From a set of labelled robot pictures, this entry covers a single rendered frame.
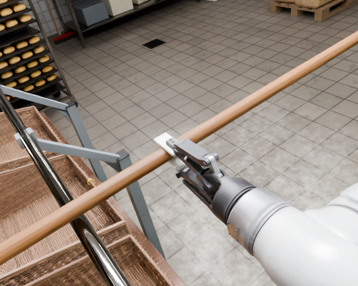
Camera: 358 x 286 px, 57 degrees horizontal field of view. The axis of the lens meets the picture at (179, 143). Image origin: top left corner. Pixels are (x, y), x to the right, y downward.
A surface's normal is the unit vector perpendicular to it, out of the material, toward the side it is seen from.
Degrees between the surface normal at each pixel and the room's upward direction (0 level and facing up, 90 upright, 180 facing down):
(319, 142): 0
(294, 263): 45
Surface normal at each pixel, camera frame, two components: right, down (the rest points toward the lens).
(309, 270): -0.60, -0.26
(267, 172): -0.17, -0.77
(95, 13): 0.58, 0.42
